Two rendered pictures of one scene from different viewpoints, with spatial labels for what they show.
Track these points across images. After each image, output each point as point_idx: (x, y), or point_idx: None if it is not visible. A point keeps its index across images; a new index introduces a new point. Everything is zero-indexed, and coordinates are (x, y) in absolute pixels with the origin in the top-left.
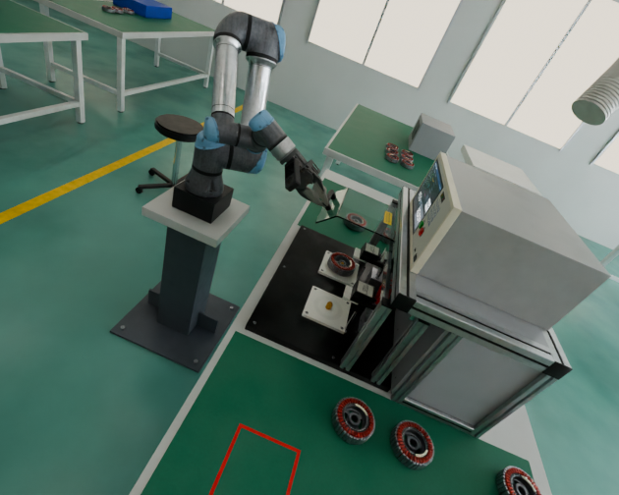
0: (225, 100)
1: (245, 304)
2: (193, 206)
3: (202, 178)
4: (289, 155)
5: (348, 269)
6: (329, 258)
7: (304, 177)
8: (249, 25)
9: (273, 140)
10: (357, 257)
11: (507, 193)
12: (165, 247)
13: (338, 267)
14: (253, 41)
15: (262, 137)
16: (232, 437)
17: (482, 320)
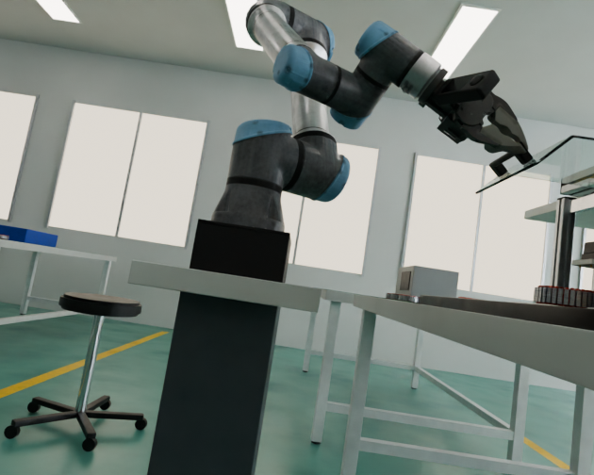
0: (301, 40)
1: (535, 321)
2: (240, 253)
3: (256, 192)
4: (442, 71)
5: None
6: (544, 288)
7: (476, 102)
8: (291, 8)
9: (412, 51)
10: None
11: None
12: (164, 386)
13: (579, 290)
14: (298, 26)
15: (392, 51)
16: None
17: None
